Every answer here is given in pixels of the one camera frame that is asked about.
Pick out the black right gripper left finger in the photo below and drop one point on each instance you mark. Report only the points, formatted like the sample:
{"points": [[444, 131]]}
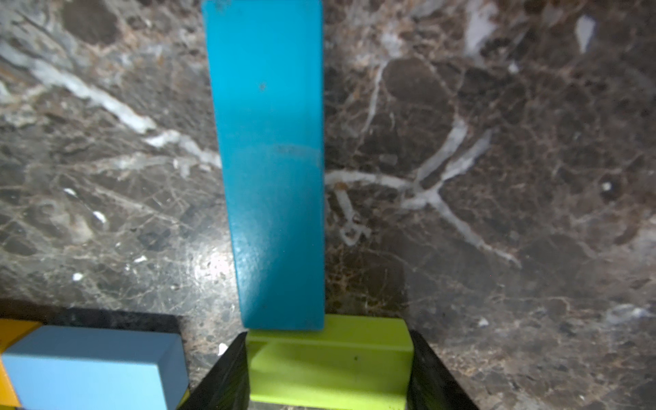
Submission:
{"points": [[226, 386]]}

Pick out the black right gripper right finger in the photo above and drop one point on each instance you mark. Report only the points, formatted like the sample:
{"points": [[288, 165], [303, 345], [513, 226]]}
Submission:
{"points": [[432, 386]]}

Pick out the lime green short block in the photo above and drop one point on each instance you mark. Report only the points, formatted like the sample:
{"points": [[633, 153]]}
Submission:
{"points": [[355, 362]]}

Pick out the light blue block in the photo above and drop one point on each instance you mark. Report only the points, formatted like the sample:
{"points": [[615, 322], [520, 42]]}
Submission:
{"points": [[60, 367]]}

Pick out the cyan long block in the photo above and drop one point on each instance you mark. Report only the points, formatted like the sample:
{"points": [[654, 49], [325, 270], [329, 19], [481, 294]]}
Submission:
{"points": [[266, 68]]}

